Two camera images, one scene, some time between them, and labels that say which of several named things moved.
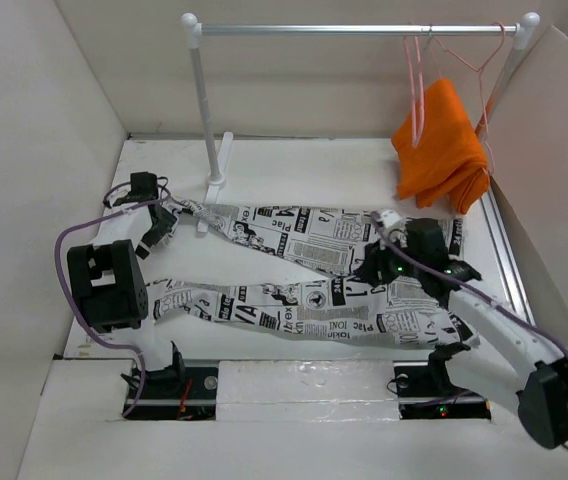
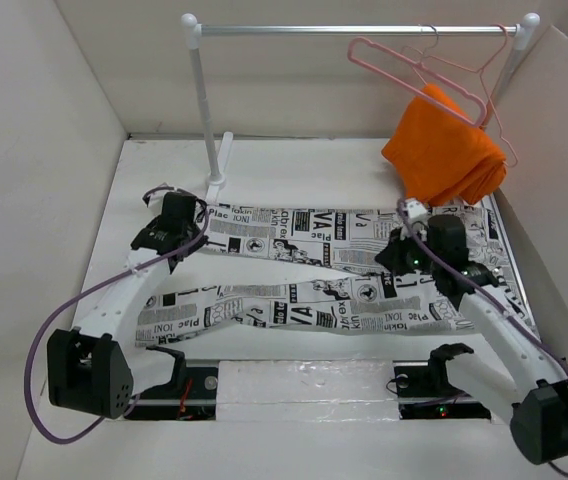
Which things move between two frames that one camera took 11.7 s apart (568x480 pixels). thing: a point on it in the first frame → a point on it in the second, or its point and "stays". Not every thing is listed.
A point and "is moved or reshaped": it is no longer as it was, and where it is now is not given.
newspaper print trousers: (395, 298) is moved or reshaped
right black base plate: (420, 399) stays
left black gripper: (163, 227) → (202, 241)
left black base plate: (193, 398) stays
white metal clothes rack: (194, 31) stays
